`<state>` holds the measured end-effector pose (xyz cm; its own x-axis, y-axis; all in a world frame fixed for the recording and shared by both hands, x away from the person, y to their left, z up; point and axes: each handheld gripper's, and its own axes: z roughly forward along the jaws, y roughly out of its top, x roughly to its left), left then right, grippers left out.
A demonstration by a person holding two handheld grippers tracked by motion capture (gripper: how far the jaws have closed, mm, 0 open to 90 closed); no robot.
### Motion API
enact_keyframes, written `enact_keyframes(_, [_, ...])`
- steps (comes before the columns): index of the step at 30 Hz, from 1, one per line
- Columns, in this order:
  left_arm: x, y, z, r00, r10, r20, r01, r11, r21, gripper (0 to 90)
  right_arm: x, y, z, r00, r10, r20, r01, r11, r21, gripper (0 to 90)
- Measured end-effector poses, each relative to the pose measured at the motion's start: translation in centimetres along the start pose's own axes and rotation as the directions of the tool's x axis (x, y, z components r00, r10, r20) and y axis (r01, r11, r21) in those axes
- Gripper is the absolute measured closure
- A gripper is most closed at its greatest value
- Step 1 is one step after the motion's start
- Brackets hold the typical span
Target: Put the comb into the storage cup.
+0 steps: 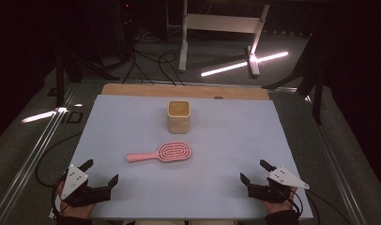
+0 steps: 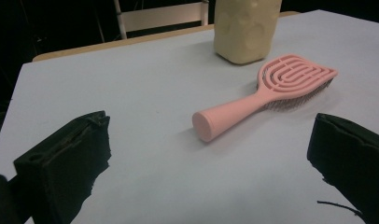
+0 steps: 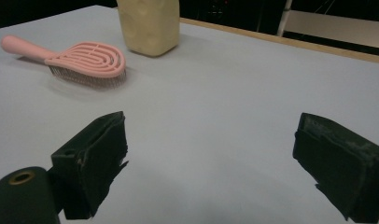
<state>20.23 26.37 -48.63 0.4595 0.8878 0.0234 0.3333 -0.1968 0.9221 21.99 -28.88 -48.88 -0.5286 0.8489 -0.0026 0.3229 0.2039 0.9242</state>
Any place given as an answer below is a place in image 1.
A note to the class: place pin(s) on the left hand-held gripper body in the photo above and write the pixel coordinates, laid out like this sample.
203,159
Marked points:
73,179

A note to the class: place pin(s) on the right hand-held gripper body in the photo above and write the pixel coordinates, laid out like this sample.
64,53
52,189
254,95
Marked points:
284,177

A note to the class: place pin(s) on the pink hairbrush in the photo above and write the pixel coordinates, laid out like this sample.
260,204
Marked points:
141,157

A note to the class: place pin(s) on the beige square cup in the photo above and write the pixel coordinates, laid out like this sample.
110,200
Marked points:
178,125

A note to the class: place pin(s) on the person's right hand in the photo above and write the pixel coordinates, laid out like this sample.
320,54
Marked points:
279,207

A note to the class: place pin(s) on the person's left hand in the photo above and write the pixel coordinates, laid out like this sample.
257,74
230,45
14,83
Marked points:
76,212

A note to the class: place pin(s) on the light blue table mat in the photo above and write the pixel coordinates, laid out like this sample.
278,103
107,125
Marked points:
226,140

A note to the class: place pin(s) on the black metal stand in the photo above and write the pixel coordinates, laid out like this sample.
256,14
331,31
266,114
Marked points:
59,81
317,100

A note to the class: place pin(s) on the metal frame rail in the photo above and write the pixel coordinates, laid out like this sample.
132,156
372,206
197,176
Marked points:
32,159
335,175

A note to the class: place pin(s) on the white desk frame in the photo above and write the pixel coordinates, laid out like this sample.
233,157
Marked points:
223,23

